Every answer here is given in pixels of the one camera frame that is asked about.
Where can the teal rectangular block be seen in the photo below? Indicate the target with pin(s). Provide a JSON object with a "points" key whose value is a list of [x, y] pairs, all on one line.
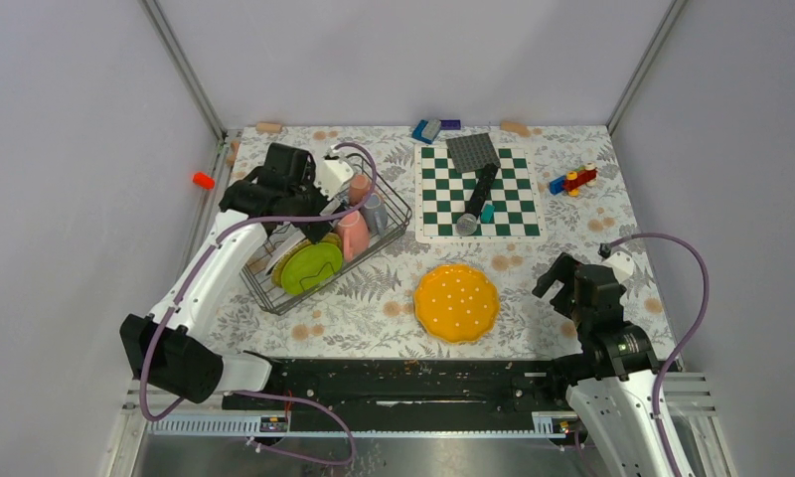
{"points": [[487, 214]]}

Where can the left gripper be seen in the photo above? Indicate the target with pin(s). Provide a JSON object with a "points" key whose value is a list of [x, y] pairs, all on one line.
{"points": [[322, 201]]}

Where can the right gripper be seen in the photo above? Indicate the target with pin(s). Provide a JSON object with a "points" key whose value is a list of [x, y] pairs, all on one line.
{"points": [[563, 270]]}

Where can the purple toy brick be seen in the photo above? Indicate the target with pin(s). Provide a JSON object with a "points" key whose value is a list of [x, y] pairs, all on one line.
{"points": [[450, 124]]}

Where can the salmon ceramic mug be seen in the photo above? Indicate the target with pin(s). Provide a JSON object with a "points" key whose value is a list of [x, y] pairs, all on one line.
{"points": [[360, 188]]}

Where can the grey studded building plate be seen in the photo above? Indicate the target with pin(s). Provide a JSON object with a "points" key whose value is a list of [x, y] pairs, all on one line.
{"points": [[472, 152]]}

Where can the orange dotted scalloped plate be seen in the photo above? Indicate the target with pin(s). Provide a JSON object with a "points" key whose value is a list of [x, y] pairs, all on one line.
{"points": [[456, 303]]}

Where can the white plate green red rim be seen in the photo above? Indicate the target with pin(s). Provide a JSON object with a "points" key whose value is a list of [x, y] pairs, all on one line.
{"points": [[291, 240]]}

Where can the grey dotted mug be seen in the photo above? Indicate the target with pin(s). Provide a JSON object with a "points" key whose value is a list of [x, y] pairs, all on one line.
{"points": [[375, 214]]}

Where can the blue grey toy brick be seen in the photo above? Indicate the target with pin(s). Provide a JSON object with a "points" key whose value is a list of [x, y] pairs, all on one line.
{"points": [[426, 130]]}

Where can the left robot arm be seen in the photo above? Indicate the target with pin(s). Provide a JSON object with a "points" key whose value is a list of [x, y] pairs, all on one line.
{"points": [[165, 347]]}

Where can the pink ceramic mug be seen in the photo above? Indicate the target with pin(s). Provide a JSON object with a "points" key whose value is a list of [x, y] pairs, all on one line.
{"points": [[354, 235]]}

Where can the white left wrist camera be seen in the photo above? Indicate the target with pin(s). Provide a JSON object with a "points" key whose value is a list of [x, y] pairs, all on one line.
{"points": [[332, 174]]}

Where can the tan block at edge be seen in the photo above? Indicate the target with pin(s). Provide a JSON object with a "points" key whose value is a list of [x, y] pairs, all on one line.
{"points": [[233, 153]]}

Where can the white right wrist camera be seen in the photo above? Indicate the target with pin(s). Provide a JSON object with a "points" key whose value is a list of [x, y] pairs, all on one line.
{"points": [[619, 261]]}

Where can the black wire dish rack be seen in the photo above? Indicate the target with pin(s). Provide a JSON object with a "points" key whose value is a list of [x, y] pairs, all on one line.
{"points": [[272, 299]]}

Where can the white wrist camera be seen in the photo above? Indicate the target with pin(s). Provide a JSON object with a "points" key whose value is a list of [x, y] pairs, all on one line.
{"points": [[332, 174], [619, 261]]}

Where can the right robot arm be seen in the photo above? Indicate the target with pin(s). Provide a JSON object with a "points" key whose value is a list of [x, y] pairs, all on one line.
{"points": [[614, 384]]}

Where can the tan wooden block left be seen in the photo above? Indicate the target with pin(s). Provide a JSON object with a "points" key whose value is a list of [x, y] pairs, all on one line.
{"points": [[268, 128]]}

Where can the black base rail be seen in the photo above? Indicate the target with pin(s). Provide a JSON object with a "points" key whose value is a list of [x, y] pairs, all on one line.
{"points": [[391, 395]]}

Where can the woven bamboo tray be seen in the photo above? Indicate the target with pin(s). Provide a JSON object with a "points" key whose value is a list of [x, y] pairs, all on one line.
{"points": [[275, 274]]}

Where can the colourful toy brick vehicle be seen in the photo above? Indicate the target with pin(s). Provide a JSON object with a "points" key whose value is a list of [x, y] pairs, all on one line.
{"points": [[574, 180]]}

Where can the lime green plate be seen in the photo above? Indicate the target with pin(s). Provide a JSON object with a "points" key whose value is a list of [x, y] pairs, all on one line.
{"points": [[309, 267]]}

